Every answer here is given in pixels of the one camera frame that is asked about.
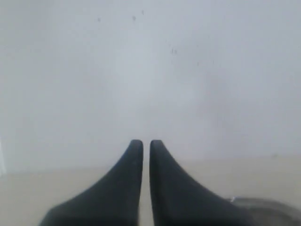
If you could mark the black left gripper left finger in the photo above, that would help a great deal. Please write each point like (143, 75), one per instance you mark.
(111, 201)

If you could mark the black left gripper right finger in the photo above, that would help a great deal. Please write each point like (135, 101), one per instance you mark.
(179, 200)

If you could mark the large steel mesh strainer bowl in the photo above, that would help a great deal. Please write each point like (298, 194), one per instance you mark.
(267, 212)

